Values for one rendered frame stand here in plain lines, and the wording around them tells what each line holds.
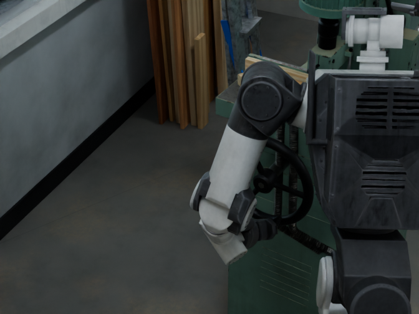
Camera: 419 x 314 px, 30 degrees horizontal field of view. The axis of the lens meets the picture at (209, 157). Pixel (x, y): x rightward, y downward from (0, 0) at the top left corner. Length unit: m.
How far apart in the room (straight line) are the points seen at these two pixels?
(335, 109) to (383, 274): 0.33
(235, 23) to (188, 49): 0.65
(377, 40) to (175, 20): 2.04
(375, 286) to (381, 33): 0.49
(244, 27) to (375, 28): 1.55
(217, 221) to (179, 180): 1.82
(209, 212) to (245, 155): 0.17
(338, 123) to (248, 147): 0.24
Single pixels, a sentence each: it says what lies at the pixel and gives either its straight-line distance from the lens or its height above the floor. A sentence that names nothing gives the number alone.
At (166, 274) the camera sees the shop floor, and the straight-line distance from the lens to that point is 3.04.
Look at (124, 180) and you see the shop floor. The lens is 3.51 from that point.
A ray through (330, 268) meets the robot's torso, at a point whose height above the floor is 1.00.
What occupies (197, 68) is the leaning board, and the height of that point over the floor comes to 0.34.
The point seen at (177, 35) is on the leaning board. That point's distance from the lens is 3.59.
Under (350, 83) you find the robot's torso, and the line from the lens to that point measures 1.41.
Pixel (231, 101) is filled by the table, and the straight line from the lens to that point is 2.33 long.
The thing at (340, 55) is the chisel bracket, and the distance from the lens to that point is 2.30.
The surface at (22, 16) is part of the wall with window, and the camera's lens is 3.04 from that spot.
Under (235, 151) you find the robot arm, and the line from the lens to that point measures 1.58.
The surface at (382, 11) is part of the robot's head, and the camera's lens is 1.60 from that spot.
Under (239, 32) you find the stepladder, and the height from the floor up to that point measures 0.75.
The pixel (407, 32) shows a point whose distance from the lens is 2.39.
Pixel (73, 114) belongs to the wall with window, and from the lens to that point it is 3.51.
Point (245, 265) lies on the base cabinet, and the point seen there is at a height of 0.28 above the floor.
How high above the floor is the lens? 2.12
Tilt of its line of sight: 36 degrees down
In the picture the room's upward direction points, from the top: straight up
